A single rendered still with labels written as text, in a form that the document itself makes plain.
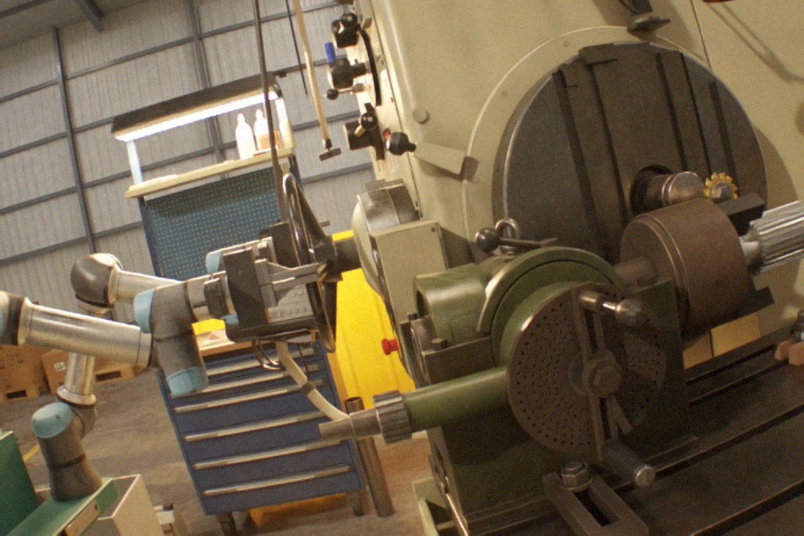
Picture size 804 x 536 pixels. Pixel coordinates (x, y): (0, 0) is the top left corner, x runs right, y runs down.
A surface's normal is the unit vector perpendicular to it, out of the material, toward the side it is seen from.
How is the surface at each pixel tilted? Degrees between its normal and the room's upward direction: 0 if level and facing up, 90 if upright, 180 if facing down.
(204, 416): 90
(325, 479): 90
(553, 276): 90
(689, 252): 66
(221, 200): 90
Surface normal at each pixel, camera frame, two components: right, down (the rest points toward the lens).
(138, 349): 0.44, 0.02
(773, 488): -0.23, -0.97
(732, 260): 0.09, -0.14
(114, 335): 0.48, -0.43
